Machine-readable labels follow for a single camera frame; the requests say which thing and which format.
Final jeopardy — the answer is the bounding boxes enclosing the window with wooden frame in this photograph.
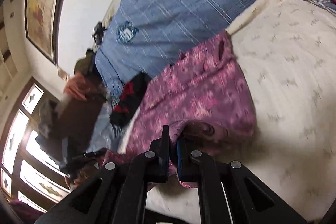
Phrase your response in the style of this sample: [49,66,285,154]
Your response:
[1,78,70,212]

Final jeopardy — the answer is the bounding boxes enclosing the purple pink floral garment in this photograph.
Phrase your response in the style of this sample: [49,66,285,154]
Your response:
[102,29,257,189]

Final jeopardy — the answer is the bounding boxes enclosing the cream patterned blanket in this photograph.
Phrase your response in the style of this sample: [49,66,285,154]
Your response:
[118,0,336,224]

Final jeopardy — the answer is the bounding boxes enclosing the orange crumpled cloth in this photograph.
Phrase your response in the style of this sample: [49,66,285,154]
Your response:
[63,73,105,101]

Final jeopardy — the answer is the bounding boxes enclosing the black and red sock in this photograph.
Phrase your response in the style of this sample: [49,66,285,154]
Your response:
[109,72,151,127]

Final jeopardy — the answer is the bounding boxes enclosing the blue plaid pillow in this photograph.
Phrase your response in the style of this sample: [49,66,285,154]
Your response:
[95,0,256,97]

